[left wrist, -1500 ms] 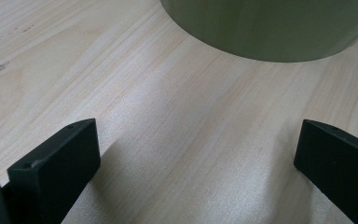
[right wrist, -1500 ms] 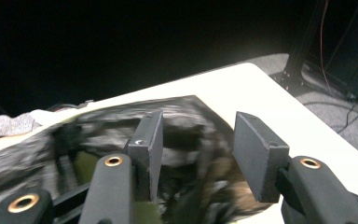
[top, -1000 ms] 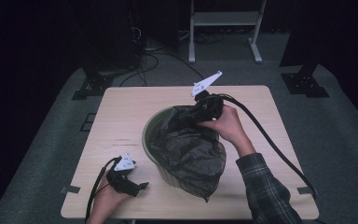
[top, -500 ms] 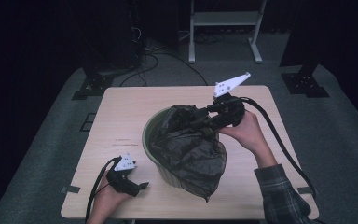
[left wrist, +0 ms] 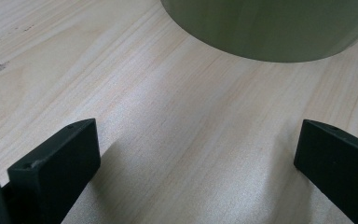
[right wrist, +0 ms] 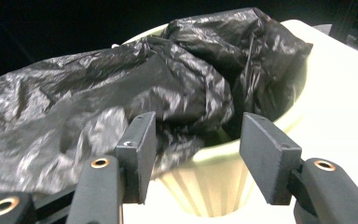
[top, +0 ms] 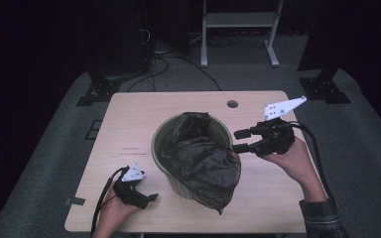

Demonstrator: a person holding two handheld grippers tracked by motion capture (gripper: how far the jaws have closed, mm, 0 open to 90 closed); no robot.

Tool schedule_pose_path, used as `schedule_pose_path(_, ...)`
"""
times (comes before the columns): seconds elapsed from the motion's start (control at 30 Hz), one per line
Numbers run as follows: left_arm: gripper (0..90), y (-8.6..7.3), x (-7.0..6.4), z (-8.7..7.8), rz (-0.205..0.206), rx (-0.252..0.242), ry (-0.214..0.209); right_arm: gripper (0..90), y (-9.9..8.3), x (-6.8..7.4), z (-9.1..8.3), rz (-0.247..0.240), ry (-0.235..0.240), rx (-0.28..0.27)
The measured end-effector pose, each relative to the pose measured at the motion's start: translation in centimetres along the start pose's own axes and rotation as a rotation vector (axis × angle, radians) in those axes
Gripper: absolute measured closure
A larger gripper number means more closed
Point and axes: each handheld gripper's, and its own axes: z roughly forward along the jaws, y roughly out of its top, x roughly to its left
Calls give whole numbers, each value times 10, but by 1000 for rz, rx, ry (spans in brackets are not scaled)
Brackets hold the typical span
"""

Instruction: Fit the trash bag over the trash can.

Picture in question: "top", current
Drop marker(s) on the person's right hand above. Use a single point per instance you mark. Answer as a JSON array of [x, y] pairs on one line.
[[299, 165]]

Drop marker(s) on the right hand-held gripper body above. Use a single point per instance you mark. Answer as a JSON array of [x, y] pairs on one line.
[[276, 139]]

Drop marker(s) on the white metal stand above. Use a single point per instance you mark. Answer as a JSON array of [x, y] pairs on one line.
[[241, 20]]

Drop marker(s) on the grey tape strip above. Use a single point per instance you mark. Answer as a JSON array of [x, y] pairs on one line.
[[76, 201]]

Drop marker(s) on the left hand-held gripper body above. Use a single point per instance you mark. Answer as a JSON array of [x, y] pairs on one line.
[[130, 191]]

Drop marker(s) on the person's left hand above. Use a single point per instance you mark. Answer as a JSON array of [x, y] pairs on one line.
[[114, 211]]

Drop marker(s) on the black plastic trash bag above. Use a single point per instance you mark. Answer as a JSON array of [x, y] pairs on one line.
[[205, 165]]

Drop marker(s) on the black stand base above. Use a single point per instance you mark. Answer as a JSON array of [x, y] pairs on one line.
[[324, 87], [101, 91]]

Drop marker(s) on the green round trash bin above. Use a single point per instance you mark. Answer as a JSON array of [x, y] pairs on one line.
[[160, 142]]

